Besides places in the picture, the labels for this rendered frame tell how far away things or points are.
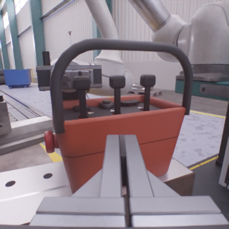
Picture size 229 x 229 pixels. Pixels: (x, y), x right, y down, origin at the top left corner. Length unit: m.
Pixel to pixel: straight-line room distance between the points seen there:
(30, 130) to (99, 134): 1.24
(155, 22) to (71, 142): 0.70
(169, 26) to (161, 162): 0.64
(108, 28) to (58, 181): 0.45
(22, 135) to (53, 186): 1.14
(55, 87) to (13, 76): 9.63
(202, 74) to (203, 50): 0.08
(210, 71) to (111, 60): 0.36
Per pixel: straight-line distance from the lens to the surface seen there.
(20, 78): 9.75
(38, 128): 1.44
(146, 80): 0.27
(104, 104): 0.30
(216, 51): 0.68
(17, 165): 1.17
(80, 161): 0.21
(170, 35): 0.80
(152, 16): 0.81
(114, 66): 0.53
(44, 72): 0.34
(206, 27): 0.69
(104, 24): 0.57
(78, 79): 0.23
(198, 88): 0.68
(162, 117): 0.24
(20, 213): 0.27
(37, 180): 0.32
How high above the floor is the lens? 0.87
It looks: 16 degrees down
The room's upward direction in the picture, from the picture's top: 1 degrees counter-clockwise
